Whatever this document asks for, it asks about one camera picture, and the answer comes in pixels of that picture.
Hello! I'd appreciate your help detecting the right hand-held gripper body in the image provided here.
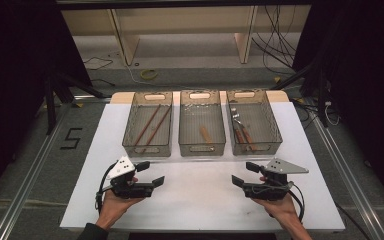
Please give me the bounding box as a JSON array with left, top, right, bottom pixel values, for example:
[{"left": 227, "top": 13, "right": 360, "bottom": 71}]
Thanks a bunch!
[{"left": 242, "top": 157, "right": 310, "bottom": 202}]

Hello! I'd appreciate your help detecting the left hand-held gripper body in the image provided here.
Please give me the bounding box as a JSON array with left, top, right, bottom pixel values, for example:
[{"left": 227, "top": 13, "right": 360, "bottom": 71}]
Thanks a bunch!
[{"left": 105, "top": 155, "right": 156, "bottom": 200}]

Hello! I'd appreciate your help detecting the knife with wooden handle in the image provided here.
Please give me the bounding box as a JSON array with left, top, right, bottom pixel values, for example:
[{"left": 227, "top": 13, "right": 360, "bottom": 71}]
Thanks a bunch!
[{"left": 233, "top": 114, "right": 259, "bottom": 152}]

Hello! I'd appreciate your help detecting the fork with wooden handle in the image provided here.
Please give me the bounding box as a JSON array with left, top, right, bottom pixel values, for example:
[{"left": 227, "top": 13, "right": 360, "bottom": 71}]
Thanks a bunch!
[{"left": 229, "top": 106, "right": 245, "bottom": 145}]

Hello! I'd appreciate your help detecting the clear grey plastic bin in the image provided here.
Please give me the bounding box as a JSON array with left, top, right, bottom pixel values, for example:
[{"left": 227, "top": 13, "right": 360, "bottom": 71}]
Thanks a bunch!
[
  {"left": 225, "top": 89, "right": 284, "bottom": 156},
  {"left": 121, "top": 91, "right": 174, "bottom": 158},
  {"left": 178, "top": 89, "right": 227, "bottom": 157}
]

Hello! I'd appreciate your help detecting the brown wooden chopstick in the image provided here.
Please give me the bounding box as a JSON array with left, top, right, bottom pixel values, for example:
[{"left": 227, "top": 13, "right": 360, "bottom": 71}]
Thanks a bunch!
[
  {"left": 134, "top": 104, "right": 162, "bottom": 147},
  {"left": 142, "top": 105, "right": 173, "bottom": 153}
]

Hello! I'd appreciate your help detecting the person's right hand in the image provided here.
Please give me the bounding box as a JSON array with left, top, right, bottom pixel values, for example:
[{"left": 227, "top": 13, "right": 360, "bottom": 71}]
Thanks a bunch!
[{"left": 253, "top": 176, "right": 300, "bottom": 228}]

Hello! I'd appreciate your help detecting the person's left hand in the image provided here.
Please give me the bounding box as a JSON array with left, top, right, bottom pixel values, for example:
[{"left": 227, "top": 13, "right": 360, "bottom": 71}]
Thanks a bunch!
[{"left": 96, "top": 177, "right": 145, "bottom": 232}]

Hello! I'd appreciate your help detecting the white table sheet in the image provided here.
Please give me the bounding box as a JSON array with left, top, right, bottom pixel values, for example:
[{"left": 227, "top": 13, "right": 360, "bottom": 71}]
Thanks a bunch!
[{"left": 59, "top": 101, "right": 346, "bottom": 233}]

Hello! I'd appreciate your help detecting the yellow tape roll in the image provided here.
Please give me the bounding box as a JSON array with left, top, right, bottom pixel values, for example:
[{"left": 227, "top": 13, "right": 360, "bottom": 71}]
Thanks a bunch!
[{"left": 139, "top": 68, "right": 159, "bottom": 81}]

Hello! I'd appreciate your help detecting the black metal stand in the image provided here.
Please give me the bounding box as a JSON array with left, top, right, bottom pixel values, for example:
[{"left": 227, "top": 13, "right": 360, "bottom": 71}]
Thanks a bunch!
[{"left": 269, "top": 59, "right": 332, "bottom": 128}]

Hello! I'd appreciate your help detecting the black tripod stand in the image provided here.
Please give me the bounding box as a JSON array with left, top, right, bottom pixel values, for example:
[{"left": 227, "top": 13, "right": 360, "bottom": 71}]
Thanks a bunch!
[{"left": 43, "top": 71, "right": 105, "bottom": 136}]

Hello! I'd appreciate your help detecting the dark curtain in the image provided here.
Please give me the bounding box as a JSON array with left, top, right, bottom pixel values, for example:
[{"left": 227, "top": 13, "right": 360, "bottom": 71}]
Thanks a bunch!
[
  {"left": 0, "top": 0, "right": 93, "bottom": 209},
  {"left": 293, "top": 0, "right": 384, "bottom": 216}
]

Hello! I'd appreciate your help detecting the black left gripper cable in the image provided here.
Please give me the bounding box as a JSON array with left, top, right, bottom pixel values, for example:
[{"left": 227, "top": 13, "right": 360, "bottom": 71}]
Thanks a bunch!
[{"left": 94, "top": 161, "right": 118, "bottom": 215}]

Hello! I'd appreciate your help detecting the aluminium floor rail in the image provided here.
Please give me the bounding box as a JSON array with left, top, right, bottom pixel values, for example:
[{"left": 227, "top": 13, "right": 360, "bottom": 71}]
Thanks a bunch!
[
  {"left": 308, "top": 106, "right": 384, "bottom": 240},
  {"left": 0, "top": 95, "right": 113, "bottom": 240}
]

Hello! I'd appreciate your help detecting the looped white cable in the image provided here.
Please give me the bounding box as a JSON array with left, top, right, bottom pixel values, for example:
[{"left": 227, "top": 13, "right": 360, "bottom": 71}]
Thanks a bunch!
[{"left": 324, "top": 100, "right": 342, "bottom": 127}]

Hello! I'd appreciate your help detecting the white floor cable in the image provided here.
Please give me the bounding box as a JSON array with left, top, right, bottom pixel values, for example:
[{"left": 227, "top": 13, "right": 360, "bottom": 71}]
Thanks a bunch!
[{"left": 123, "top": 61, "right": 211, "bottom": 92}]

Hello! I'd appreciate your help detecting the thin black floor cable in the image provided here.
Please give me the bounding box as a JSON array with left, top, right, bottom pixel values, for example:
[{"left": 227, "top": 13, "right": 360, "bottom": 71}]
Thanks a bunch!
[{"left": 83, "top": 56, "right": 114, "bottom": 72}]

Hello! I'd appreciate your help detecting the light wooden desk frame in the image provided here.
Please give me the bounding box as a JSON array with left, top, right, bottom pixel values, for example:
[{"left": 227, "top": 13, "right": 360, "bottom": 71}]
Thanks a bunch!
[{"left": 61, "top": 4, "right": 312, "bottom": 66}]

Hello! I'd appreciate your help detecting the bundle of black cables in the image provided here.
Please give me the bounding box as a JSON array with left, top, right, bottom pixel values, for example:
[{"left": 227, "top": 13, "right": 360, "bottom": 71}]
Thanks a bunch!
[{"left": 251, "top": 4, "right": 302, "bottom": 76}]

